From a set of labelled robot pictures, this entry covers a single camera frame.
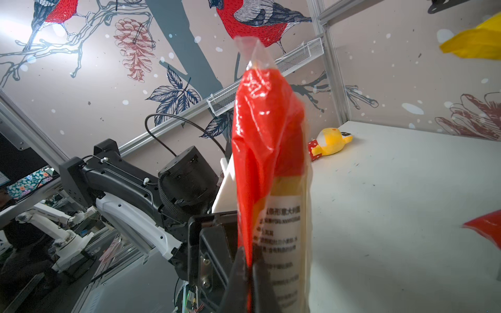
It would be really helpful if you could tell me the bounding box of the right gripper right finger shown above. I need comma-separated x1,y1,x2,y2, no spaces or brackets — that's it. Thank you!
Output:
250,245,282,313

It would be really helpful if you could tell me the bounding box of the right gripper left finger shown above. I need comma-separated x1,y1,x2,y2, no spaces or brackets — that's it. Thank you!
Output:
219,247,249,313

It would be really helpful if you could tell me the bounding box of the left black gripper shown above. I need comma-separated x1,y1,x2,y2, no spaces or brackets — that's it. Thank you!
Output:
187,211,238,312

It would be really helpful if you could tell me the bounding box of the yellow plush toy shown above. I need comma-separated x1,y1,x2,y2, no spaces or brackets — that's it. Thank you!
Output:
308,128,353,161

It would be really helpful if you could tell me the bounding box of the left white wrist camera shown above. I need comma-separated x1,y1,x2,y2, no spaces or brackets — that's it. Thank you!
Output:
211,156,237,213

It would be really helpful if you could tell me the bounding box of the red pasta bag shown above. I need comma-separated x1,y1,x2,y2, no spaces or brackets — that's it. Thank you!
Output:
463,210,501,249
232,37,311,312

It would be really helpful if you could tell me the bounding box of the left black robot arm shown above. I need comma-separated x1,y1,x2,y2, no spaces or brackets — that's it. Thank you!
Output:
59,139,237,312

